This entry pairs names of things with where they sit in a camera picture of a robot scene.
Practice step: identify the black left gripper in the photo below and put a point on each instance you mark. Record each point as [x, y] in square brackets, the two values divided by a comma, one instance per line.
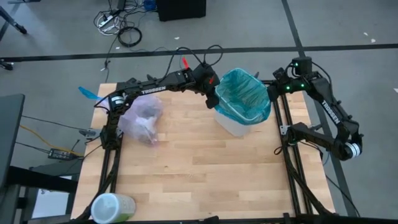
[206, 79]

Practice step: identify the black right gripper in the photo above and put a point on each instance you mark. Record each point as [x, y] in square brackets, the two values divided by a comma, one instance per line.
[287, 85]

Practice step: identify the teal trash bag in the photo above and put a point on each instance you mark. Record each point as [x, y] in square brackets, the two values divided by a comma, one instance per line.
[244, 96]

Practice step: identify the white plastic trash bin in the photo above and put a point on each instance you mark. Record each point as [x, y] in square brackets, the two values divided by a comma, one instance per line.
[231, 126]

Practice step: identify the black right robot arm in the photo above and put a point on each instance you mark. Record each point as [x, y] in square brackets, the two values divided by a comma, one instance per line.
[326, 109]

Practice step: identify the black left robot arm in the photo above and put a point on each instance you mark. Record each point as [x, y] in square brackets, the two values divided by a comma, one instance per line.
[149, 87]

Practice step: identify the black cabinet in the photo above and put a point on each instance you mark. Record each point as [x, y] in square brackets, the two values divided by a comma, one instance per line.
[180, 9]

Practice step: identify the white power strip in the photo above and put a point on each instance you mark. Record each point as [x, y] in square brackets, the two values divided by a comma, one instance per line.
[107, 21]

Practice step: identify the white green wipes canister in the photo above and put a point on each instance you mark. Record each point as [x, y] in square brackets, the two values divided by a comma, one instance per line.
[112, 208]

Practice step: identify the black power adapter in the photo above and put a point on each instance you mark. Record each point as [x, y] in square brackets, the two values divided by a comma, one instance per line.
[60, 154]

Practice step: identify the black desk beam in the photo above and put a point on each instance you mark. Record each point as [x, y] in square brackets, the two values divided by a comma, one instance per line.
[40, 180]

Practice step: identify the white board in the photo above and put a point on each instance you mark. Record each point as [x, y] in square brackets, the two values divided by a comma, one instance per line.
[51, 203]

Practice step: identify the dark grey desk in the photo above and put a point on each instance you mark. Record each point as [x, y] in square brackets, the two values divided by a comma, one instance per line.
[11, 130]

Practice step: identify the black caster foot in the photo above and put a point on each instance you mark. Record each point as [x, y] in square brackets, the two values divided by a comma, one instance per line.
[6, 64]

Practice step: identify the black tripod leg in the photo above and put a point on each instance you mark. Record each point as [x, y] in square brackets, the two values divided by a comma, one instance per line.
[14, 23]

